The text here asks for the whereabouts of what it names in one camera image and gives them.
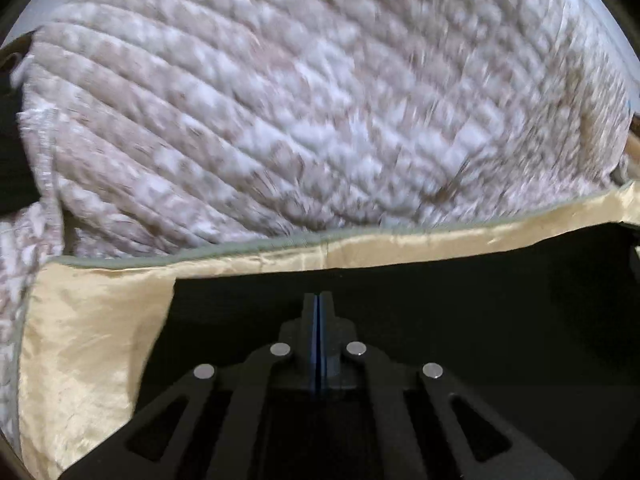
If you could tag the golden satin blanket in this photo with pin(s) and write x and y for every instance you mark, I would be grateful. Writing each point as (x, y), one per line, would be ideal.
(90, 320)

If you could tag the quilted floral bedspread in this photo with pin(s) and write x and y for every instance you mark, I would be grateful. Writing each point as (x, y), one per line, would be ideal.
(300, 110)

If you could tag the black garment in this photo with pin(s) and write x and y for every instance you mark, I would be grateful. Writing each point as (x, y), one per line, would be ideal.
(10, 150)

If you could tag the black pants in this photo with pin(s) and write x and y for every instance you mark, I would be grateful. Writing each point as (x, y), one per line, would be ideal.
(450, 310)

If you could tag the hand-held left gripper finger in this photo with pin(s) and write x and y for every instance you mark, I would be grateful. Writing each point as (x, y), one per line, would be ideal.
(324, 340)
(313, 340)

